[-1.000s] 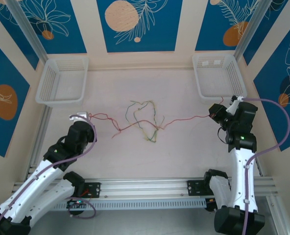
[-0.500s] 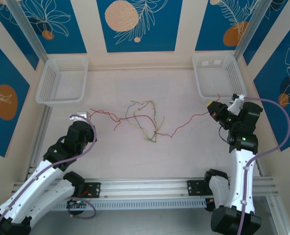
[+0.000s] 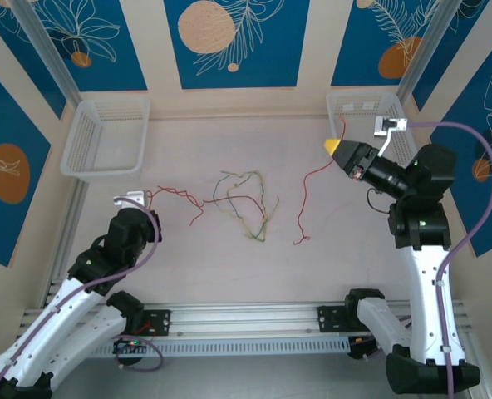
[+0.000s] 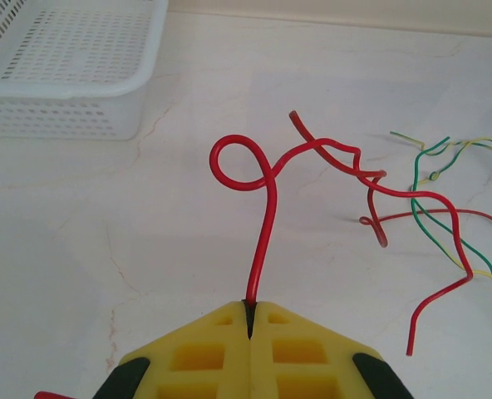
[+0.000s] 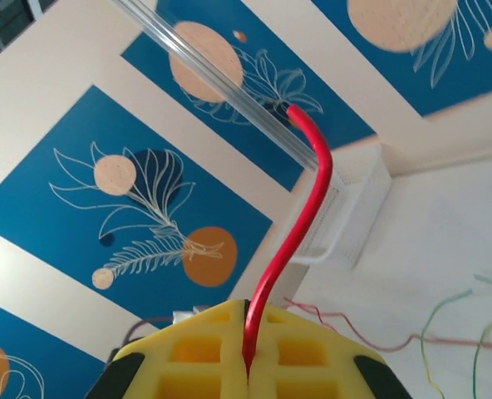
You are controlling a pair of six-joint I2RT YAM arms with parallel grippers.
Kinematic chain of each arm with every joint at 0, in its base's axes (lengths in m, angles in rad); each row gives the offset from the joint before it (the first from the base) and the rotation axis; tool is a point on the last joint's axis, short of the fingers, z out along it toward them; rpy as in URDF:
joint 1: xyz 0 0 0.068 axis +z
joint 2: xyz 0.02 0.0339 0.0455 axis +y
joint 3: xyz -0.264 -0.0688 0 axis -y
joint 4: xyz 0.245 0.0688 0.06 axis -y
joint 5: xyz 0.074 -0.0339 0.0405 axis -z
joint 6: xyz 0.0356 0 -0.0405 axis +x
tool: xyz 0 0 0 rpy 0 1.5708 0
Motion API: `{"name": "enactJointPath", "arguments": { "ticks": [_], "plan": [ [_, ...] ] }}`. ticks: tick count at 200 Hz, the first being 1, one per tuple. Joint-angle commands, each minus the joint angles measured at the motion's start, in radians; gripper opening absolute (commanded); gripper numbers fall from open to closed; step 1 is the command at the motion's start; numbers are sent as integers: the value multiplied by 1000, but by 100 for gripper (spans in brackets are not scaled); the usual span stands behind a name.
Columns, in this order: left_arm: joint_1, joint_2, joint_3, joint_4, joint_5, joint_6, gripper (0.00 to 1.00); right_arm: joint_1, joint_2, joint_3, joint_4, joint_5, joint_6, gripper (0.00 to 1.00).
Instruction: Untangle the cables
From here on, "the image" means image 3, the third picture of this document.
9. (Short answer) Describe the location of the thin red cable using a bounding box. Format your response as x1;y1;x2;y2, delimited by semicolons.
145;185;268;228
292;116;347;246

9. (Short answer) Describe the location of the thin green cable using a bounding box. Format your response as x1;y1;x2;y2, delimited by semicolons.
214;169;270;243

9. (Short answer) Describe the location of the thin yellow cable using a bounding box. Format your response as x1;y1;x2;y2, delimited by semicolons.
220;168;281;244

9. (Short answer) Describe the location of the white plastic basket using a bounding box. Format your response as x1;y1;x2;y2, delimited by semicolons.
326;91;416;161
59;97;152;183

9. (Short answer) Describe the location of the small circuit board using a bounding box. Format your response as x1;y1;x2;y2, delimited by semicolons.
111;337;150;357
347;334;380;362

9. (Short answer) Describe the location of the aluminium side rail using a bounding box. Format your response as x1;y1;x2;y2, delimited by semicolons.
42;179;90;309

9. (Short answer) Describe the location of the short red power wire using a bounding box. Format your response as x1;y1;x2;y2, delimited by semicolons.
140;318;160;338

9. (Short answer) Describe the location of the blue floral wall panel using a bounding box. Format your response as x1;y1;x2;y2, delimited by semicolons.
32;0;148;91
0;6;67;121
430;28;492;258
164;0;312;90
331;0;445;87
0;57;52;268
411;0;492;112

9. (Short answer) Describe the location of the purple cable loop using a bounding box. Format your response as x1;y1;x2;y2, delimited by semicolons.
116;330;165;372

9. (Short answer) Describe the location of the aluminium frame post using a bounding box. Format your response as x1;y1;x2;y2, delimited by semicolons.
396;0;474;101
8;0;84;105

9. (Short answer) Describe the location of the aluminium mounting rail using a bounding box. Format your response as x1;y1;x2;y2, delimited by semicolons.
21;299;470;336

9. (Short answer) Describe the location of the grey slotted cable duct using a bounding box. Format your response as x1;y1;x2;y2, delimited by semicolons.
90;335;352;359

